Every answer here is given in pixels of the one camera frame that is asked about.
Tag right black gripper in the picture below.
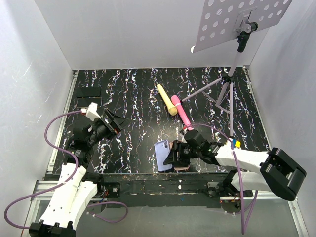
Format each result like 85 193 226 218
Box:
163 140 201 167

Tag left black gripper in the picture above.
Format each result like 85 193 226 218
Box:
87 109 132 146

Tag purple phone case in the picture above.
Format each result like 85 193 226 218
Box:
154 140 172 172

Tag black smartphone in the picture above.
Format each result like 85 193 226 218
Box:
76 87 101 98

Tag pink phone case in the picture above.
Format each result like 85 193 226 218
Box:
173 165 190 172

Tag phone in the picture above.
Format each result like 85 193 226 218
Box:
76 97 102 109

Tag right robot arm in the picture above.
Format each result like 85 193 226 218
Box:
163 129 307 201

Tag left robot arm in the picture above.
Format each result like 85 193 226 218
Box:
29 108 130 237

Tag yellow toy microphone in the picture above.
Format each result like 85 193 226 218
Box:
157 84 178 116

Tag pink toy microphone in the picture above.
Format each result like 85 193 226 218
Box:
171 95 192 131

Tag toy building blocks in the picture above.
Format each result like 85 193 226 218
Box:
232 139 241 149

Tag purple music stand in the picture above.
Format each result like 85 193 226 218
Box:
181 0 291 137

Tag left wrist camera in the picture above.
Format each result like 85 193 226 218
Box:
81 102 101 121

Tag black base frame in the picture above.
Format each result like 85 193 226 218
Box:
93 172 260 210

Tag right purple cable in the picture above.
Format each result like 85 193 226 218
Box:
192 123 259 235

